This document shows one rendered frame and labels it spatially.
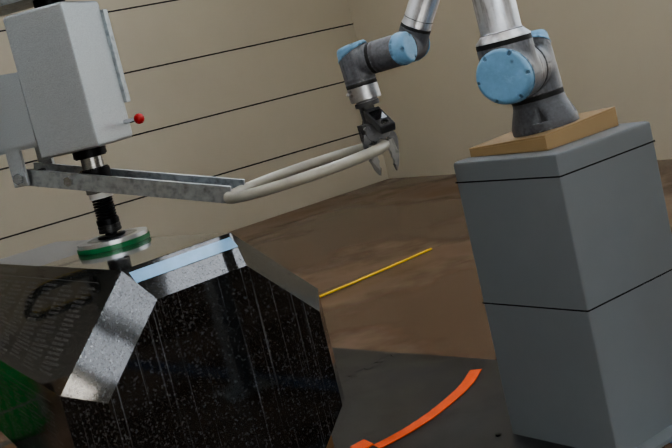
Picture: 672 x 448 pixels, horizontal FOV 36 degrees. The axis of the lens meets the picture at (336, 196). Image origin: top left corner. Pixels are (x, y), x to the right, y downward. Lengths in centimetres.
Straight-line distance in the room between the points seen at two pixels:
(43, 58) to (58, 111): 15
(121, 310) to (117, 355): 11
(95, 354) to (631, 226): 146
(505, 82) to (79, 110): 119
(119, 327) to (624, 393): 135
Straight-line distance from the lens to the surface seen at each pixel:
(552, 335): 292
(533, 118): 290
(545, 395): 304
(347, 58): 292
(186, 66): 878
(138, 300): 260
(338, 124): 953
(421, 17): 298
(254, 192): 270
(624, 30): 761
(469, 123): 884
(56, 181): 315
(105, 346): 259
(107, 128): 307
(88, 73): 305
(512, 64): 271
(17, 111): 314
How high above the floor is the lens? 122
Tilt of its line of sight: 7 degrees down
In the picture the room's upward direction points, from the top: 13 degrees counter-clockwise
